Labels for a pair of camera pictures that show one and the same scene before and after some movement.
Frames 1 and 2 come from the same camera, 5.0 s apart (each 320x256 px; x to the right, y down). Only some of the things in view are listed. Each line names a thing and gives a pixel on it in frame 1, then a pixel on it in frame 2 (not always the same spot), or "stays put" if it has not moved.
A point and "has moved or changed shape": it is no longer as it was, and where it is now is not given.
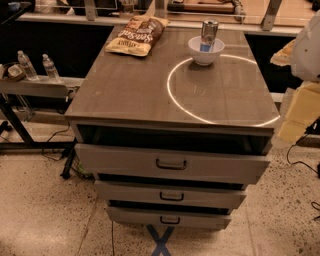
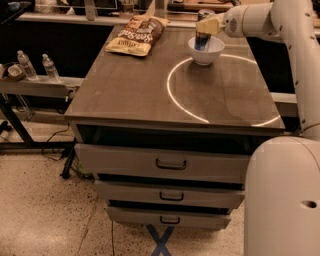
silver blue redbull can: (208, 34) has moved or changed shape
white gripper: (307, 53) to (231, 24)
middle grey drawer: (138, 193) stays put
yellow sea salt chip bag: (138, 35) stays put
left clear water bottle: (27, 66) stays put
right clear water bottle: (51, 72) stays put
